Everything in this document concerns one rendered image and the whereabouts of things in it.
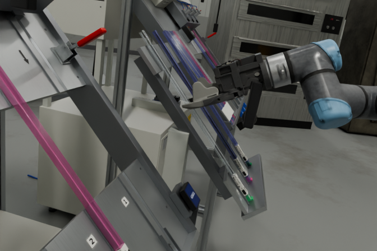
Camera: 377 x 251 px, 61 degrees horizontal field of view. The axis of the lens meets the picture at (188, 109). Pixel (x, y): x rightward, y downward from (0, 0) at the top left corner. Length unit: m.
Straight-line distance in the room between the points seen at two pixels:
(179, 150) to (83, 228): 0.49
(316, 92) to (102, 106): 0.44
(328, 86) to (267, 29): 3.21
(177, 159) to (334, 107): 0.46
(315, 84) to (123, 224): 0.46
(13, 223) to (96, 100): 0.39
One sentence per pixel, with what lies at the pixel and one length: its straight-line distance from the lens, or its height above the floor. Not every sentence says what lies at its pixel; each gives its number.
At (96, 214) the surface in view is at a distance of 0.51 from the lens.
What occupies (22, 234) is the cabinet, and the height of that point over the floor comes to 0.62.
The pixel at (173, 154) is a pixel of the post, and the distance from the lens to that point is 0.93.
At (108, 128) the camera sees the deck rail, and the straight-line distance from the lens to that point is 0.67.
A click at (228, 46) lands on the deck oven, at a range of 3.73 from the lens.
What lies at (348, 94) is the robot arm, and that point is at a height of 1.05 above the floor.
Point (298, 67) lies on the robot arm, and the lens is 0.74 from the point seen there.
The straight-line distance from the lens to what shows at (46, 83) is 0.59.
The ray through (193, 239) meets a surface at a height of 0.73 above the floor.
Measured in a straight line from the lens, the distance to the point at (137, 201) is 0.61.
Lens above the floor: 1.14
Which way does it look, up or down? 16 degrees down
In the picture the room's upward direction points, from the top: 9 degrees clockwise
